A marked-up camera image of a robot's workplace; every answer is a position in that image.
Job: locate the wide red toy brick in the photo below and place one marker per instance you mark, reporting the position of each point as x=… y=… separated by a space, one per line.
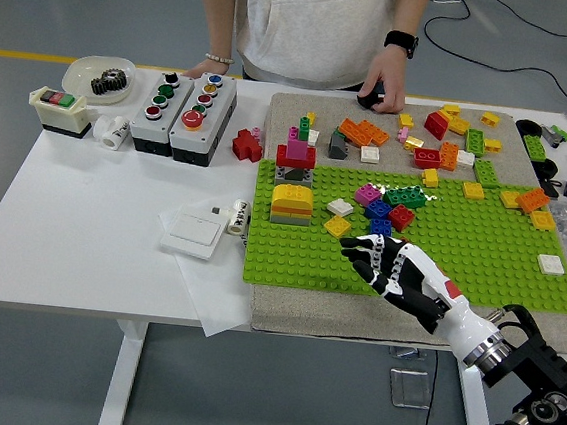
x=285 y=156

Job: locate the tall pink toy brick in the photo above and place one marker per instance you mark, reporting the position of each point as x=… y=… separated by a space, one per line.
x=297 y=149

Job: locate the white flat toy brick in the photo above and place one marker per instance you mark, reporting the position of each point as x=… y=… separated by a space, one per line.
x=340 y=207

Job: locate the person's right hand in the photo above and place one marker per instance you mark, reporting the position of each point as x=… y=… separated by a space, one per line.
x=212 y=70

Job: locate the green toy baseplate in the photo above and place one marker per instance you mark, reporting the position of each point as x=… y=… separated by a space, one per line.
x=309 y=255

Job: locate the black metal gear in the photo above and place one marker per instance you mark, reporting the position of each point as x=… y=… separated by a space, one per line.
x=109 y=81

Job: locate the yellow-orange toy brick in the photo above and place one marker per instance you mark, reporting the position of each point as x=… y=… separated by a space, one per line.
x=458 y=125

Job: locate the person's left forearm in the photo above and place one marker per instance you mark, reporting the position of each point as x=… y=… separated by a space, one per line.
x=411 y=9

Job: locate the small yellow toy brick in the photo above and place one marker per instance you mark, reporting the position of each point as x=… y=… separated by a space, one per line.
x=311 y=118
x=407 y=121

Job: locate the yellow domed toy brick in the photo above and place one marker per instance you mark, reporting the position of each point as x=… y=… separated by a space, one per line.
x=292 y=194

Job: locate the white printed cylinder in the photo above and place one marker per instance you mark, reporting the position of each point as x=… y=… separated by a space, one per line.
x=237 y=218

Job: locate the small green toy brick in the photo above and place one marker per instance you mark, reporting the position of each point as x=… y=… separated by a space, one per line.
x=304 y=129

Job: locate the person's left hand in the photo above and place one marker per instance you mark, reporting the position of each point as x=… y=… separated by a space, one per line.
x=392 y=75

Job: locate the white wall switch plate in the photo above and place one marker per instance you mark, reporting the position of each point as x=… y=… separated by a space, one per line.
x=193 y=234

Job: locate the person's right forearm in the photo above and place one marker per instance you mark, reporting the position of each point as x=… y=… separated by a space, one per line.
x=217 y=15

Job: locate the cream switch box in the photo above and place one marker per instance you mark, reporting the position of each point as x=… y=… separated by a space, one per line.
x=59 y=115

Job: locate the large red sloped toy brick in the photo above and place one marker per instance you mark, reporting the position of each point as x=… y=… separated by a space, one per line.
x=436 y=124

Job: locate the white pipe tee fitting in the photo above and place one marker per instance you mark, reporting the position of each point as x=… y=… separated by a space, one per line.
x=112 y=133

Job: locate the white paper sheet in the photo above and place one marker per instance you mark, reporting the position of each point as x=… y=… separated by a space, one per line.
x=214 y=306

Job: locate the black flat part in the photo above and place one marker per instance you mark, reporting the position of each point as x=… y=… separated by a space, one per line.
x=551 y=188

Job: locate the red square toy brick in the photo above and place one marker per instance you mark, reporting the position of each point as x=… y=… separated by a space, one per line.
x=401 y=216

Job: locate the light green toy brick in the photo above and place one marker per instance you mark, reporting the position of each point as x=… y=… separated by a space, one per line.
x=535 y=146

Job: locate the grey flat toy brick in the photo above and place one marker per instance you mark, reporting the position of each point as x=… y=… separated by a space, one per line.
x=290 y=218

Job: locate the translucent white bowl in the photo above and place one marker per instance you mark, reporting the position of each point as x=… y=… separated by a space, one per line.
x=78 y=72

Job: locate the black toy brick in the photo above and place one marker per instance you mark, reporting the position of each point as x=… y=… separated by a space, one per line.
x=367 y=100

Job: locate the grey four-button control box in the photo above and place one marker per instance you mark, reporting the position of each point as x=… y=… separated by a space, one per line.
x=169 y=116

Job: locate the dark green long toy brick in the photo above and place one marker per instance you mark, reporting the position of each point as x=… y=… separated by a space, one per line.
x=405 y=196

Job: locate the white square toy tile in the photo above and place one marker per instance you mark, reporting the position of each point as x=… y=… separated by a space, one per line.
x=551 y=264
x=370 y=154

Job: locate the grey and green small tool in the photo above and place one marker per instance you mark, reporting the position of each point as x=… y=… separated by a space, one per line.
x=554 y=134

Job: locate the small pink toy brick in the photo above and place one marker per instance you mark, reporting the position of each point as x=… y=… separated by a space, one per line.
x=403 y=134
x=256 y=132

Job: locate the white table leg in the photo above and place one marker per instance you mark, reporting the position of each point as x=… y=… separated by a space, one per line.
x=472 y=416
x=121 y=383

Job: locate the yellow square toy tile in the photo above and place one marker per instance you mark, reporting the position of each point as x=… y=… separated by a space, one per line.
x=543 y=220

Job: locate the black wristwatch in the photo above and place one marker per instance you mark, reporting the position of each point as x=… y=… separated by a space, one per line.
x=400 y=42

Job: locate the small white toy brick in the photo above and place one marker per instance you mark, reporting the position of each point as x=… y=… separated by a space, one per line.
x=313 y=136

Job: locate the metal floor outlet plate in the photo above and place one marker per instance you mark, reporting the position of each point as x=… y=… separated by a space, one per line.
x=409 y=388

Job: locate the red toy brick with circles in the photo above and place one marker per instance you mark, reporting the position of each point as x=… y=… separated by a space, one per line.
x=427 y=158

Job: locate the orange flat toy brick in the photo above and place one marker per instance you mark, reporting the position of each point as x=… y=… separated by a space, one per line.
x=291 y=208

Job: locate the red cross-shaped toy brick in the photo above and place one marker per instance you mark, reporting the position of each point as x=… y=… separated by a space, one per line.
x=245 y=144

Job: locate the small metal floor plate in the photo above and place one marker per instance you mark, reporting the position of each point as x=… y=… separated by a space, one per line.
x=405 y=352

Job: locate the person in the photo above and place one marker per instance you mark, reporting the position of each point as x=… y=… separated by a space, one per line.
x=311 y=24

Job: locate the grey toy brick base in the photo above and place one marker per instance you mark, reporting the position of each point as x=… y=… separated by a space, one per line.
x=282 y=173

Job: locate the shiny yellow toy brick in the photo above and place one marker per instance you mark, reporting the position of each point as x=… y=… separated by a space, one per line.
x=413 y=143

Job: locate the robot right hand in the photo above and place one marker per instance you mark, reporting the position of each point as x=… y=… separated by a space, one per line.
x=455 y=309

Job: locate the yellow flat toy brick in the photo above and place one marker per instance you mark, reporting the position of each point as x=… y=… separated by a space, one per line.
x=337 y=226

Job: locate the dark grey sloped toy brick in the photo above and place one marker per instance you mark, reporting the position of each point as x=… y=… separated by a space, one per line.
x=337 y=148

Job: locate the orange long toy brick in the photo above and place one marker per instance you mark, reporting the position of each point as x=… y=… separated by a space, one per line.
x=376 y=133
x=351 y=130

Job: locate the grey emergency-stop control box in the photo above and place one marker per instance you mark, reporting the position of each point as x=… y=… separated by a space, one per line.
x=217 y=116

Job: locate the grey-brown mat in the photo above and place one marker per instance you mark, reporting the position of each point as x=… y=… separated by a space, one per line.
x=353 y=320

